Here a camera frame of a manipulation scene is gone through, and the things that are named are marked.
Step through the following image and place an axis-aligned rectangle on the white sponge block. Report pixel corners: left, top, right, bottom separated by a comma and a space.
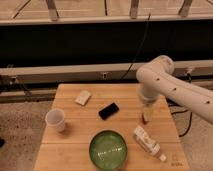
75, 90, 91, 106

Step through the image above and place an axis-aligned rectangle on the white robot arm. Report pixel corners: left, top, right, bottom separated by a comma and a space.
136, 55, 213, 124

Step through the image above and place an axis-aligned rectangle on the black hanging cable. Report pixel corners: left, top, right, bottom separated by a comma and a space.
118, 12, 152, 81

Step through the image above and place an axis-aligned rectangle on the wooden table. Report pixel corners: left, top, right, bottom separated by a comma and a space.
33, 83, 190, 171

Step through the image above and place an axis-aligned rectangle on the green glass bowl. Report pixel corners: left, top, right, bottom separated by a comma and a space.
89, 130, 128, 171

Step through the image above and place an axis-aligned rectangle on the black floor cable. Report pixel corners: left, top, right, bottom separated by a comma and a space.
170, 72, 194, 138

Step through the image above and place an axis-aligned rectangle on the white plastic bottle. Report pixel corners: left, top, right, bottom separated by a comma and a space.
133, 126, 167, 162

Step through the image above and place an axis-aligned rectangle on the black smartphone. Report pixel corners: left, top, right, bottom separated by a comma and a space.
98, 103, 119, 120

